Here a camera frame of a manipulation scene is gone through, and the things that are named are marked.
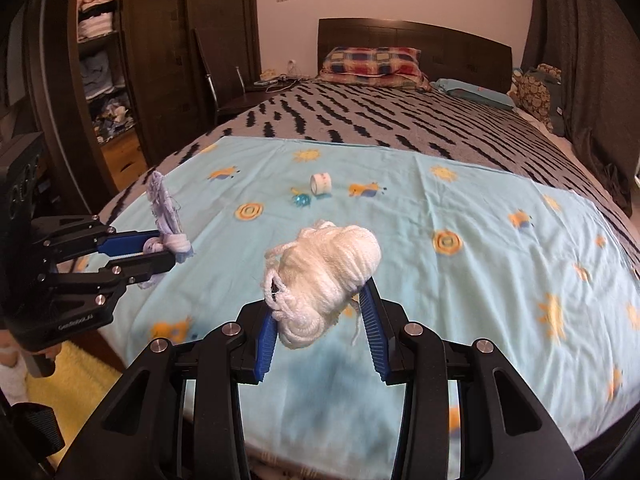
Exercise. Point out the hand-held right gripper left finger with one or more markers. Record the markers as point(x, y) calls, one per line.
point(267, 345)

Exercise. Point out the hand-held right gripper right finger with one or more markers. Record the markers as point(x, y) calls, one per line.
point(375, 335)

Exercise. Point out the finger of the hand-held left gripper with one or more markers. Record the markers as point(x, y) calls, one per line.
point(125, 244)
point(145, 265)

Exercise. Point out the purple yarn bundle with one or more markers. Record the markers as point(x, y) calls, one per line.
point(165, 210)

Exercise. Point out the white yarn ball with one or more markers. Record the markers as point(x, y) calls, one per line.
point(325, 270)

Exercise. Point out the yellow fluffy rug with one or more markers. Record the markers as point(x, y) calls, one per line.
point(85, 385)

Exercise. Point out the light blue printed sheet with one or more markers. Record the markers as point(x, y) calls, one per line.
point(500, 285)

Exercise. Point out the blue glass marble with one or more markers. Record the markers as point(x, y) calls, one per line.
point(301, 201)

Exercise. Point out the white tape roll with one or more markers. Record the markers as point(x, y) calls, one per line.
point(321, 183)

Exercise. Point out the dark nightstand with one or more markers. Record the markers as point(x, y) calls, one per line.
point(240, 102)

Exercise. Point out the stack of folded clothes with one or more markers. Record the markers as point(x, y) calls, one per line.
point(97, 25)

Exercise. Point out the dark metal chair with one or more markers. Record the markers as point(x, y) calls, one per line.
point(205, 70)

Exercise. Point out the dark wooden wardrobe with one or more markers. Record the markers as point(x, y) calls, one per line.
point(160, 35)

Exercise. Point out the grey black striped bedspread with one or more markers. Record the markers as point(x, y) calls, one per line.
point(400, 115)

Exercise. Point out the blue pillow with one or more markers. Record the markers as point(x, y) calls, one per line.
point(470, 91)

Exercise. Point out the plaid pillow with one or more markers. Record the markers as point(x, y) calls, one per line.
point(370, 65)

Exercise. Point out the brown patterned cushion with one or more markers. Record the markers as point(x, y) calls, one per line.
point(532, 95)

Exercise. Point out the dark wooden headboard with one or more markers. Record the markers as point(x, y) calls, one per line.
point(450, 45)

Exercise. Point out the brown curtain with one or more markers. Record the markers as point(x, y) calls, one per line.
point(590, 60)

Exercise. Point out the white wall socket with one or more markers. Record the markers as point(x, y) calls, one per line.
point(292, 65)

